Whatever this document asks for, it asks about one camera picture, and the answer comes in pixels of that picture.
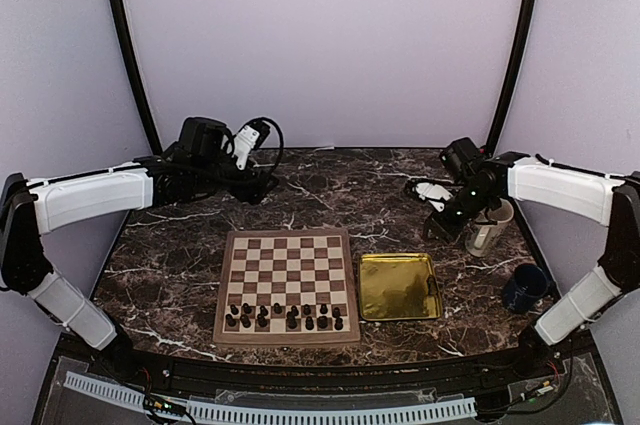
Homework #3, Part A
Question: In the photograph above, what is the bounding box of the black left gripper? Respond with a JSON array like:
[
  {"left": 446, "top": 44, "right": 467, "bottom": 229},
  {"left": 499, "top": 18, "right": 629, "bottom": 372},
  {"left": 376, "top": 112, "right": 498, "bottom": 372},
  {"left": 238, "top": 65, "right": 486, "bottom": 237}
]
[{"left": 193, "top": 148, "right": 279, "bottom": 205}]

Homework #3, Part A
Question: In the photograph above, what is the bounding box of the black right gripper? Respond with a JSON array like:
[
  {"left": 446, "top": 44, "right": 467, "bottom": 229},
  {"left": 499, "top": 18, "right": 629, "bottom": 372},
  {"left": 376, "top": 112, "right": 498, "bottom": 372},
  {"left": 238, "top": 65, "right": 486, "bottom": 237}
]
[{"left": 423, "top": 183, "right": 497, "bottom": 244}]

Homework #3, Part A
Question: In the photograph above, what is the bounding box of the wooden chess board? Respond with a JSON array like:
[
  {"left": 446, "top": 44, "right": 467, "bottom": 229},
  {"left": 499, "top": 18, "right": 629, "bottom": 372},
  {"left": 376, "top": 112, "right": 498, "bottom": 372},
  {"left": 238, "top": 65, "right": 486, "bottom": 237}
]
[{"left": 213, "top": 228, "right": 361, "bottom": 347}]

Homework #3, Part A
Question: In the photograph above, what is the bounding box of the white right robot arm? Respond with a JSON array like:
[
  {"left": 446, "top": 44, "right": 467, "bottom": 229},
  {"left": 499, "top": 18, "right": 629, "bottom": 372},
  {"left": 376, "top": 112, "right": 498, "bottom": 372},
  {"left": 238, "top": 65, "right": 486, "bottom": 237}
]
[{"left": 425, "top": 137, "right": 639, "bottom": 379}]

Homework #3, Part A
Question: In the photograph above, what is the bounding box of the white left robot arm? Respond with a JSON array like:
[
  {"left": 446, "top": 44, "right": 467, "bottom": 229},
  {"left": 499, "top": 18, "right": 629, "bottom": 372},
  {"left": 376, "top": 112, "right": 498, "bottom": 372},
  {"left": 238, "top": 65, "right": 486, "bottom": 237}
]
[{"left": 1, "top": 117, "right": 284, "bottom": 381}]

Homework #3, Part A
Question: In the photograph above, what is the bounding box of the white coral pattern mug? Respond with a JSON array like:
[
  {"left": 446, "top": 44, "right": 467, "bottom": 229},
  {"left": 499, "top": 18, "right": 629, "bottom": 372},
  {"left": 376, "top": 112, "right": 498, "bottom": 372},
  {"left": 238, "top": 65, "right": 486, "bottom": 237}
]
[{"left": 465, "top": 199, "right": 514, "bottom": 257}]

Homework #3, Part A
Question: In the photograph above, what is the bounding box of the dark blue mug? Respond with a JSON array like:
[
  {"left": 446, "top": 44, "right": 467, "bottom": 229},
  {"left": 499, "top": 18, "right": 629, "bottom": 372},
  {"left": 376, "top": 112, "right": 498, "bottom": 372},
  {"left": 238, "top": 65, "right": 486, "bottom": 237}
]
[{"left": 501, "top": 264, "right": 549, "bottom": 315}]

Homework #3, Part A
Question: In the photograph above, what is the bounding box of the gold metal tray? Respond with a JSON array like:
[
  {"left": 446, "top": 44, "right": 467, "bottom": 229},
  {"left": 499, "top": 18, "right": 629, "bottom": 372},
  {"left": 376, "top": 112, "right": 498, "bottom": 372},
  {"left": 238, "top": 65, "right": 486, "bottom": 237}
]
[{"left": 358, "top": 253, "right": 443, "bottom": 322}]

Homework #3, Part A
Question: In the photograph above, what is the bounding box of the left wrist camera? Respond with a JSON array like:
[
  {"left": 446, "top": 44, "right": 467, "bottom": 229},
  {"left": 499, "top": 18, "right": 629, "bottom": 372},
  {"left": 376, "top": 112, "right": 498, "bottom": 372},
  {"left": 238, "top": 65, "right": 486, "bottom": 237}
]
[{"left": 233, "top": 118, "right": 271, "bottom": 170}]

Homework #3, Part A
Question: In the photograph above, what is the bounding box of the black front rail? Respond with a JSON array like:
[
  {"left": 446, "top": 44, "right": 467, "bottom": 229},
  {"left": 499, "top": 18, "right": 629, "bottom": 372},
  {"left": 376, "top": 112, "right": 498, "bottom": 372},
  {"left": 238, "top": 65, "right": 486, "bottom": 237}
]
[{"left": 161, "top": 359, "right": 489, "bottom": 392}]

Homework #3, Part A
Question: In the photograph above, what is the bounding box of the right black frame post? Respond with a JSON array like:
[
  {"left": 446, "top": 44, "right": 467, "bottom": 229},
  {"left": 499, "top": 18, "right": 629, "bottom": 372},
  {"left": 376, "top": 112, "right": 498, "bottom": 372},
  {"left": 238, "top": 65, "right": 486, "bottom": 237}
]
[{"left": 484, "top": 0, "right": 536, "bottom": 156}]

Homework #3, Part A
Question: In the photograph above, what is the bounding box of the black frame post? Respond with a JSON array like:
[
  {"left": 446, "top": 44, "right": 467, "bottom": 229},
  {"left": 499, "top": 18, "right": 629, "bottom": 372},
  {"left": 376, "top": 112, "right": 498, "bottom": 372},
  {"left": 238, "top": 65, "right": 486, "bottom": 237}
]
[
  {"left": 484, "top": 0, "right": 536, "bottom": 156},
  {"left": 109, "top": 0, "right": 162, "bottom": 154}
]

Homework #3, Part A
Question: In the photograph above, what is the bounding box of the left black frame post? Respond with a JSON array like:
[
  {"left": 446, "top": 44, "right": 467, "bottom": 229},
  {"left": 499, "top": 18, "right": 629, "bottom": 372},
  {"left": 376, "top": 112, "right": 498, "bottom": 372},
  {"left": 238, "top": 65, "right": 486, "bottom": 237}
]
[{"left": 109, "top": 0, "right": 162, "bottom": 154}]

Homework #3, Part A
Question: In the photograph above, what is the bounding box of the white slotted cable duct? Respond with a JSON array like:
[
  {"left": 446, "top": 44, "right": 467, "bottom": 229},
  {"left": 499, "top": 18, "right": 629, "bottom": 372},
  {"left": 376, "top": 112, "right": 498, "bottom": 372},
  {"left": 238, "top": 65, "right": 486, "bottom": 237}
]
[{"left": 63, "top": 372, "right": 477, "bottom": 424}]

